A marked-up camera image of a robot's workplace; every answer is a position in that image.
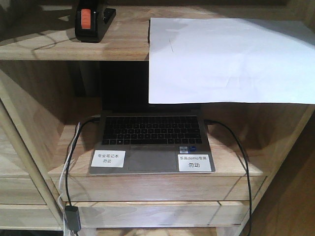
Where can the white paper sheet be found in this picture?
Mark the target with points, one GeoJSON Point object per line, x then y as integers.
{"type": "Point", "coordinates": [231, 60]}

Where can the black stapler orange button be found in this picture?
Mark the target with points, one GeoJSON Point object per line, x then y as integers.
{"type": "Point", "coordinates": [92, 20]}

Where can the silver laptop black keyboard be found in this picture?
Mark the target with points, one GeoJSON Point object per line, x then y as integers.
{"type": "Point", "coordinates": [152, 135]}

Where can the white label right palmrest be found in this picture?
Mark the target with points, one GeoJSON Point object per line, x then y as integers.
{"type": "Point", "coordinates": [194, 163]}

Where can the white label palmrest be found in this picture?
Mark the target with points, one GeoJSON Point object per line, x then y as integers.
{"type": "Point", "coordinates": [194, 163]}
{"type": "Point", "coordinates": [108, 158]}

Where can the white label left palmrest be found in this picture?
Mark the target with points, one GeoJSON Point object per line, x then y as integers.
{"type": "Point", "coordinates": [108, 158]}

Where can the light wooden shelf unit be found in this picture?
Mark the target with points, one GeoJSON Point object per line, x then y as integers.
{"type": "Point", "coordinates": [39, 59]}

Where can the grey usb adapter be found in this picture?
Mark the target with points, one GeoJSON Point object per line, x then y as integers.
{"type": "Point", "coordinates": [73, 218]}

